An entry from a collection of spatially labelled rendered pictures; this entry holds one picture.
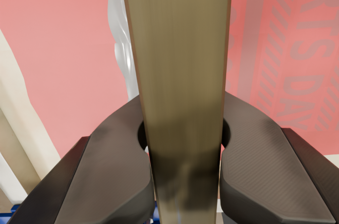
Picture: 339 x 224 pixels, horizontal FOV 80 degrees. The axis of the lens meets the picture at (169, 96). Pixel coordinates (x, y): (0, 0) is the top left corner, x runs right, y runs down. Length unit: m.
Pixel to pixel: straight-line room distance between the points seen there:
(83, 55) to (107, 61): 0.03
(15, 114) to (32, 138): 0.05
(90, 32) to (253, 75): 0.21
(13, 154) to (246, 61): 0.37
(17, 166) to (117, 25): 0.27
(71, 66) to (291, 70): 0.28
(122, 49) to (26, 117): 0.19
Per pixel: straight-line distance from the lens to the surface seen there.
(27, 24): 0.30
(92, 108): 0.31
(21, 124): 0.38
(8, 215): 0.47
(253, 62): 0.28
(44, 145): 0.39
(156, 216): 0.40
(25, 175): 0.43
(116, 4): 0.25
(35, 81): 0.33
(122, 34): 0.25
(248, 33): 0.26
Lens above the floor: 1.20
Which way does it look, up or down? 61 degrees down
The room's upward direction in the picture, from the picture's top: 178 degrees counter-clockwise
